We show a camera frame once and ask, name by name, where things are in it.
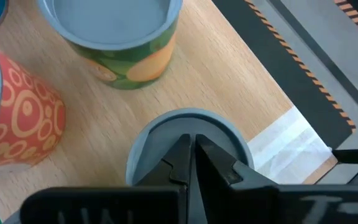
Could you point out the green peach can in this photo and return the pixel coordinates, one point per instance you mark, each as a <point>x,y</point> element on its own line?
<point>110,18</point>

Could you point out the short light blue chevron can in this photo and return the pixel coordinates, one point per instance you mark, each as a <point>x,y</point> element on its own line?
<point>154,140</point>

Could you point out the white tape patch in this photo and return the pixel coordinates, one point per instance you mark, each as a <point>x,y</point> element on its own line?
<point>291,146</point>

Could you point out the orange circle pattern can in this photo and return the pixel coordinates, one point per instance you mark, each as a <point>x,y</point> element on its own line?
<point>26,109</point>

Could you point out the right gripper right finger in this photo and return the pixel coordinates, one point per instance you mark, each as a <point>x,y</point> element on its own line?
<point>259,205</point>

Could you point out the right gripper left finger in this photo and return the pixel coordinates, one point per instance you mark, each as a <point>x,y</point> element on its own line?
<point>104,205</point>

